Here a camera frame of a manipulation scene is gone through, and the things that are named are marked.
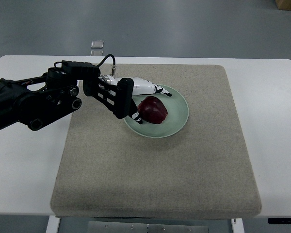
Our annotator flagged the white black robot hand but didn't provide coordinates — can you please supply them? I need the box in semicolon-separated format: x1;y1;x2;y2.
104;75;172;124

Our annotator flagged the red apple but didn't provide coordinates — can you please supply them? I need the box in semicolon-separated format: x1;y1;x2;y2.
137;96;168;124

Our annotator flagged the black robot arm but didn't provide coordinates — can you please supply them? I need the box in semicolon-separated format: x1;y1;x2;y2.
0;60;134;131

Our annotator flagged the lower floor socket plate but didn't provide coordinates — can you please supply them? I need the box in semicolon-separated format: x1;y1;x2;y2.
90;50;103;56

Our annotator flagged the floor socket plate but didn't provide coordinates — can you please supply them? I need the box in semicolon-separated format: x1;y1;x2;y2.
91;40;104;49
90;50;103;56

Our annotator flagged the upper floor socket plate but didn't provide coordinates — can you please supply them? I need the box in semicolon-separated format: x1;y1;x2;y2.
91;40;104;49

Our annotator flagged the light green plate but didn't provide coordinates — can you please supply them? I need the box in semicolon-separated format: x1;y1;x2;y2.
124;85;189;138

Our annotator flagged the metal plate under table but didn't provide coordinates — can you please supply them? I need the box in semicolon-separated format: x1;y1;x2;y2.
87;221;209;233

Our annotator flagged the beige fabric mat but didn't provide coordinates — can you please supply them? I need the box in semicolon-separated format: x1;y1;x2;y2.
50;64;262;219

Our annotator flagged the cardboard box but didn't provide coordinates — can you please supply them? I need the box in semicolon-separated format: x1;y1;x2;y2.
275;0;291;11

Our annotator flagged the black table control panel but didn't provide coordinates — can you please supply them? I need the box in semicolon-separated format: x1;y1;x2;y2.
268;218;291;225

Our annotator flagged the white table leg frame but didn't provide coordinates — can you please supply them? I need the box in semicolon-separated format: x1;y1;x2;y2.
46;216;61;233

